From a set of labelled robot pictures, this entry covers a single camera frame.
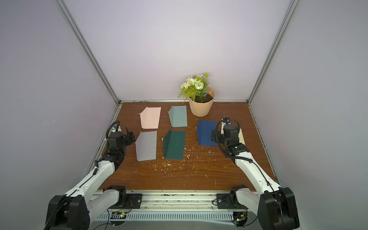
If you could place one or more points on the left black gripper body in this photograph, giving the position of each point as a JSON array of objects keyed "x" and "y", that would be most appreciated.
[{"x": 123, "y": 150}]

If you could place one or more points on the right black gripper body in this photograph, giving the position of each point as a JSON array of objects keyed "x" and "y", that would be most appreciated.
[{"x": 216, "y": 136}]

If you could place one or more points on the navy blue envelope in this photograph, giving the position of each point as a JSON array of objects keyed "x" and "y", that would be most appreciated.
[{"x": 204, "y": 132}]

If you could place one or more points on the grey envelope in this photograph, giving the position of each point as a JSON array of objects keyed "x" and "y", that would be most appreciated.
[{"x": 146, "y": 146}]

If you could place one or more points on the pink envelope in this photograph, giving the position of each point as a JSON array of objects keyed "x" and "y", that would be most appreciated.
[{"x": 150, "y": 117}]

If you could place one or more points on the dark green envelope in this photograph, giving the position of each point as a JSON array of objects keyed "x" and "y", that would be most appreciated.
[{"x": 173, "y": 145}]

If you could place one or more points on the mint green envelope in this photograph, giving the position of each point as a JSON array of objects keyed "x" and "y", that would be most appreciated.
[{"x": 178, "y": 116}]

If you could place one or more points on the cream yellow envelope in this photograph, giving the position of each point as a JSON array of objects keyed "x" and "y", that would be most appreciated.
[{"x": 241, "y": 138}]

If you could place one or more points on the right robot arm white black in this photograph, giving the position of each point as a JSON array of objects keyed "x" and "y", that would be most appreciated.
[{"x": 274, "y": 205}]

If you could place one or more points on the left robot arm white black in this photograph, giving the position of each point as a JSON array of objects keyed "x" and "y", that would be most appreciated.
[{"x": 76, "y": 209}]

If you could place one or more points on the artificial green flower plant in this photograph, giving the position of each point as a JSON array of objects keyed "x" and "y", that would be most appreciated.
[{"x": 195, "y": 88}]

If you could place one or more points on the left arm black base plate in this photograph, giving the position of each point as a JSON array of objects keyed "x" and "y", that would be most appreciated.
[{"x": 133, "y": 201}]

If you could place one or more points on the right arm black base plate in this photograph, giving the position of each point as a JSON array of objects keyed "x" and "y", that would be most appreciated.
[{"x": 226, "y": 201}]

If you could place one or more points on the aluminium rail frame front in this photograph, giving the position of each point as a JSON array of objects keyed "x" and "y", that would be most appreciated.
[{"x": 177, "y": 201}]

